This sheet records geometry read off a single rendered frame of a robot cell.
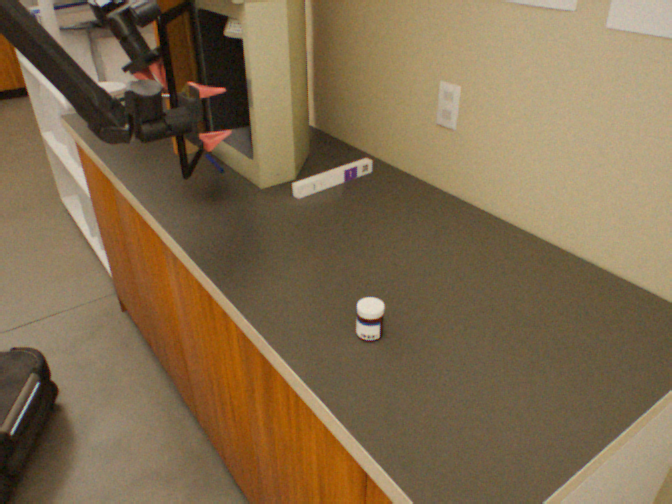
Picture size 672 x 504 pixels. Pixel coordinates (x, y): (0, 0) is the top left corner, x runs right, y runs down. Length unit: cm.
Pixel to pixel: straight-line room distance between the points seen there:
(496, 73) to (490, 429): 83
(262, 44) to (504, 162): 65
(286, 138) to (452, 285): 64
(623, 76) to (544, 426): 68
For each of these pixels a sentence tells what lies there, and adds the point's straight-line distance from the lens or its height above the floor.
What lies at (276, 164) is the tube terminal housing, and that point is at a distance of 152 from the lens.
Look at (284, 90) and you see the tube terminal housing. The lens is 147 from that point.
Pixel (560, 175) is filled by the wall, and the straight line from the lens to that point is 132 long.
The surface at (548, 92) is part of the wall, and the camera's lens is 130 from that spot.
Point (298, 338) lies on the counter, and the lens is 99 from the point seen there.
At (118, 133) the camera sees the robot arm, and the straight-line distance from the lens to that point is 122.
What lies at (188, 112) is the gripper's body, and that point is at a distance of 124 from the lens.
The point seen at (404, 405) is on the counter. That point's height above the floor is 94.
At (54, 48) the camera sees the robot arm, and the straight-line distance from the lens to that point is 119.
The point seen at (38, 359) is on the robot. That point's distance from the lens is 224.
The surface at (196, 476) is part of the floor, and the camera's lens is 201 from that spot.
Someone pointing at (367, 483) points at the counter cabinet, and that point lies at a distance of 95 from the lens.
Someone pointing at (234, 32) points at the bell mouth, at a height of 133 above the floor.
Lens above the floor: 159
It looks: 32 degrees down
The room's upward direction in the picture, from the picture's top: straight up
